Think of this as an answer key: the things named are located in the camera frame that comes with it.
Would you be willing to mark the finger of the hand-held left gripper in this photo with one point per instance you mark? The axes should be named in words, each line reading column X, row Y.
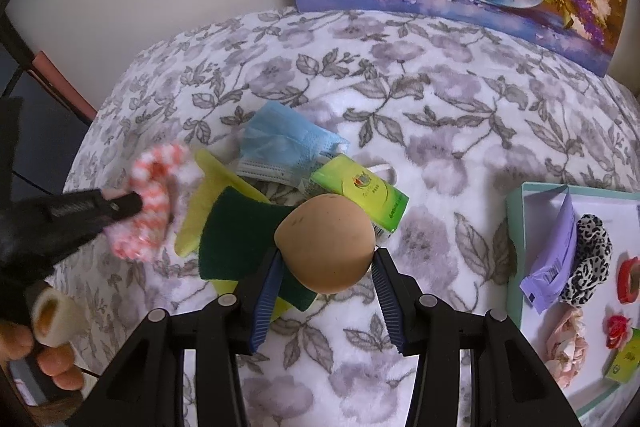
column 80, row 209

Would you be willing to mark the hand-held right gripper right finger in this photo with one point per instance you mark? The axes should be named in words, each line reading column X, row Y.
column 387, row 302

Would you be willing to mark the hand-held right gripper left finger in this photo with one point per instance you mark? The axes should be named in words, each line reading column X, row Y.
column 265, row 302

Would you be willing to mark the pink white knitted cloth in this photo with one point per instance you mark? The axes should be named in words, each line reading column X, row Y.
column 155, row 202

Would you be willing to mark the beige egg-shaped makeup sponge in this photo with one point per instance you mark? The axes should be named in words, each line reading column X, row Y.
column 327, row 242

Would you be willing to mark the pink fabric flower scrunchie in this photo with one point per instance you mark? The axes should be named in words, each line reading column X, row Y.
column 565, row 347

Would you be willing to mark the leopard print scrunchie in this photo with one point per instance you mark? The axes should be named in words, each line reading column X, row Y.
column 590, row 262

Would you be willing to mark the white box with teal rim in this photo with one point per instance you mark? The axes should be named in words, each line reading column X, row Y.
column 595, row 387

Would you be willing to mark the green tissue pack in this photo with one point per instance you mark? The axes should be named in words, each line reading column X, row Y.
column 625, row 359
column 365, row 194

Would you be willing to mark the person's left hand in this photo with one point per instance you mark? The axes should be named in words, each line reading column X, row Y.
column 57, row 364

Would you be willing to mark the yellow green scouring sponge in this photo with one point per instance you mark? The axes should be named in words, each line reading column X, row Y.
column 235, row 232

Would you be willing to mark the beige vase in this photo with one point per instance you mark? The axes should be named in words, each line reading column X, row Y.
column 52, row 314

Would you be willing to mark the dark cabinet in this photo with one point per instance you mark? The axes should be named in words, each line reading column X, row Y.
column 60, row 89

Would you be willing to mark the blue face mask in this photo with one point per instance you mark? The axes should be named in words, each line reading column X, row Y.
column 285, row 147

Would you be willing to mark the purple plastic packet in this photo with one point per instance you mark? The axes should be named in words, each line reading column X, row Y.
column 550, row 252

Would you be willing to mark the red flower hair clip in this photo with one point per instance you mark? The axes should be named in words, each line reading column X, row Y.
column 617, row 329

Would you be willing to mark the red tape roll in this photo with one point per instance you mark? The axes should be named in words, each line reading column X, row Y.
column 629, row 279

